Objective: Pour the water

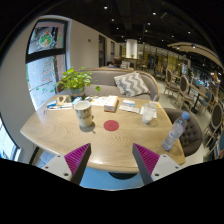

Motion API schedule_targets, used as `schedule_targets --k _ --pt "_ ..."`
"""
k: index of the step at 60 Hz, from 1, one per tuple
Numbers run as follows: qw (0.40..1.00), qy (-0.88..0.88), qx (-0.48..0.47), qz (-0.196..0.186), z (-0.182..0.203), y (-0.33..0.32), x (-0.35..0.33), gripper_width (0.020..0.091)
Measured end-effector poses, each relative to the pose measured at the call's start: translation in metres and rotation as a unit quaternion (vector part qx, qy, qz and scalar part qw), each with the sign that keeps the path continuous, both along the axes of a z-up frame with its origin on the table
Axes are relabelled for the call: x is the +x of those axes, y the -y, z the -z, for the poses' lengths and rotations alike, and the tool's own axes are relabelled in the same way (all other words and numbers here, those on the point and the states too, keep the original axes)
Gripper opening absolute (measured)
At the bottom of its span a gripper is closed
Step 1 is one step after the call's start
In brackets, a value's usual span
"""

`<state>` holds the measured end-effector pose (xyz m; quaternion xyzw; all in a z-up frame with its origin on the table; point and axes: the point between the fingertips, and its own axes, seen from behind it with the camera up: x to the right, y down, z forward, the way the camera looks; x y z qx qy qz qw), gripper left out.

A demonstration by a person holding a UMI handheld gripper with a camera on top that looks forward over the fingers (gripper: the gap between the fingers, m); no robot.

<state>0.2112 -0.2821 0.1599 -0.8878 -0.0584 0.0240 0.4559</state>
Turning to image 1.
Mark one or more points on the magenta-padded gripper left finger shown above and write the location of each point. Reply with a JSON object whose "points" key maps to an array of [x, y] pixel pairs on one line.
{"points": [[58, 165]]}

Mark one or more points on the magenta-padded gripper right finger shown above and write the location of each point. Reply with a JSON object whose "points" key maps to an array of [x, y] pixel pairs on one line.
{"points": [[165, 165]]}

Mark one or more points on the clear blue-capped water bottle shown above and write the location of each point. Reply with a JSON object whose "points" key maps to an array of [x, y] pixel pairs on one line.
{"points": [[174, 133]]}

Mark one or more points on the dark grey tufted armchair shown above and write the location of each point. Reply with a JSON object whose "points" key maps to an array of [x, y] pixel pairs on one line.
{"points": [[190, 133]]}

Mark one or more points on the white printed mug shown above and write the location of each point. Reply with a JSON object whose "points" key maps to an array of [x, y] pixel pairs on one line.
{"points": [[83, 115]]}

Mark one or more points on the white pen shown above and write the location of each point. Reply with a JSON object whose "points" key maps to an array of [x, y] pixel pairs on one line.
{"points": [[60, 107]]}

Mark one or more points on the white paper napkin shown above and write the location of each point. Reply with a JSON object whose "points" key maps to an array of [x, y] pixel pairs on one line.
{"points": [[141, 111]]}

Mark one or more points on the flat blue pack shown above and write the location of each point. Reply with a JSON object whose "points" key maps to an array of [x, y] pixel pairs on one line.
{"points": [[51, 103]]}

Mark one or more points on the flat round red coaster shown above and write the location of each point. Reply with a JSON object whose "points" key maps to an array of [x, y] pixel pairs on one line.
{"points": [[111, 125]]}

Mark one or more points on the small light blue box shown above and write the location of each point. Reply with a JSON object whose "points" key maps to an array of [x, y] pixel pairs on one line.
{"points": [[76, 100]]}

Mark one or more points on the white leaflet with blue card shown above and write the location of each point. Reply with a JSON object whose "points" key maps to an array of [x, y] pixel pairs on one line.
{"points": [[129, 106]]}

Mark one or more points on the white printed menu leaflet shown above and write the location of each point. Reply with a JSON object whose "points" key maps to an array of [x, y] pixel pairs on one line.
{"points": [[96, 101]]}

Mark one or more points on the group of dining chairs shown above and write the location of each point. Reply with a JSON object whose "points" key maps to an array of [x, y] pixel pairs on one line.
{"points": [[186, 88]]}

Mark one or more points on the green potted plant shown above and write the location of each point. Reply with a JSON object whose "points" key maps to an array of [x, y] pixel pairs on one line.
{"points": [[76, 80]]}

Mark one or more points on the grey chevron pillow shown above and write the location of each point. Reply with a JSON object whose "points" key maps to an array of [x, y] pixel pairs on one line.
{"points": [[131, 85]]}

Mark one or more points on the grey wood-trimmed sofa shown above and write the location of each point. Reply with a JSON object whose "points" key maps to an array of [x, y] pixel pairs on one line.
{"points": [[103, 83]]}

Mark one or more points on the dark-framed decorated window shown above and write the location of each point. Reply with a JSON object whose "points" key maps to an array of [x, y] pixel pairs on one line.
{"points": [[45, 66]]}

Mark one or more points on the person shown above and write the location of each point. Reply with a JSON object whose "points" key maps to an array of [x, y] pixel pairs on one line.
{"points": [[116, 62]]}

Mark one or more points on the group of ceiling lights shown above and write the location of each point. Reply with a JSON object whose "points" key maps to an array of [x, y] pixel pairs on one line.
{"points": [[153, 20]]}

